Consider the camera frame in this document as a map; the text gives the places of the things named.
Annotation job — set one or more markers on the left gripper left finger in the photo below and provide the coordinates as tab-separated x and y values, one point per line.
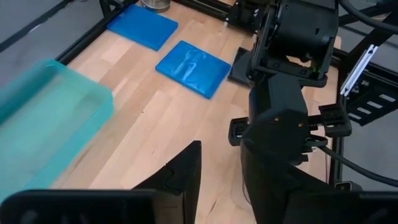
174	193

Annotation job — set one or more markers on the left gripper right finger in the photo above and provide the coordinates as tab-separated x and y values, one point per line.
280	199

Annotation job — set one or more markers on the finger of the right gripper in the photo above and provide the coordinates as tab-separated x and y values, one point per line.
334	121
237	132

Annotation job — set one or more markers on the blue plastic disc case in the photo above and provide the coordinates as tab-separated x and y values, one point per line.
143	26
192	68

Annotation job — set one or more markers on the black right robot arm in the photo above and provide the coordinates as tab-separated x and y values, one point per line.
298	28

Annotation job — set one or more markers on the clear jewel case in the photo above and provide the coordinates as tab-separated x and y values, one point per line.
242	65

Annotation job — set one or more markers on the teal translucent plastic bin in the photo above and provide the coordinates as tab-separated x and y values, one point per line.
46	124

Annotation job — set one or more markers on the silver metal cylinder weight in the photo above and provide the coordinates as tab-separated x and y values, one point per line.
155	4

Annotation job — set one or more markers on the silver aluminium bracket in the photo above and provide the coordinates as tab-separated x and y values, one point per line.
357	71

